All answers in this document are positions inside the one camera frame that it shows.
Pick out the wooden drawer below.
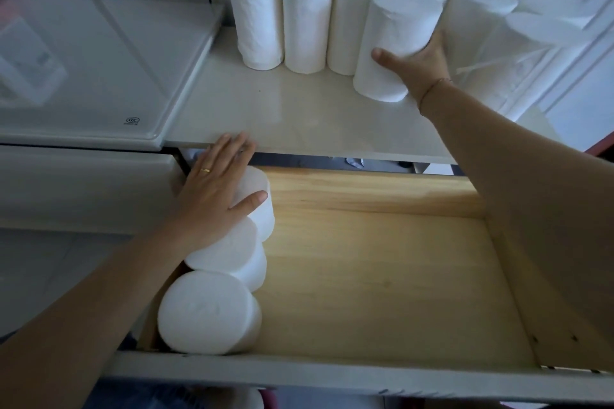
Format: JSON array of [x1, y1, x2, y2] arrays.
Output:
[[103, 166, 614, 405]]

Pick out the person's left forearm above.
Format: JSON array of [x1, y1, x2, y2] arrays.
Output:
[[0, 226, 212, 409]]

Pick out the thin wrist bracelet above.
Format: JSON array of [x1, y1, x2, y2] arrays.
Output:
[[417, 78, 454, 110]]

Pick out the person's right hand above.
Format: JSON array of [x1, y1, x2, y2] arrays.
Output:
[[371, 29, 454, 110]]

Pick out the clear plastic packaging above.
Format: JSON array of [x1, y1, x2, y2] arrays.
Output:
[[453, 0, 614, 123]]

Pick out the blue trousers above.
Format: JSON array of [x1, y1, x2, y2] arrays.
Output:
[[83, 377, 204, 409]]

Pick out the cluster of white rolls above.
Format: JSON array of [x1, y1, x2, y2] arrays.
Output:
[[225, 0, 596, 110]]

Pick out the white toilet paper roll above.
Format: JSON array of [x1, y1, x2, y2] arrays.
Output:
[[157, 270, 263, 356], [184, 217, 268, 294], [229, 165, 275, 243], [353, 0, 443, 103]]

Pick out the person's left hand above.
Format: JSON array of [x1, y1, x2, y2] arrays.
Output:
[[165, 132, 269, 254]]

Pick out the person's right forearm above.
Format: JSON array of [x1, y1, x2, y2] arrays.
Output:
[[418, 81, 614, 364]]

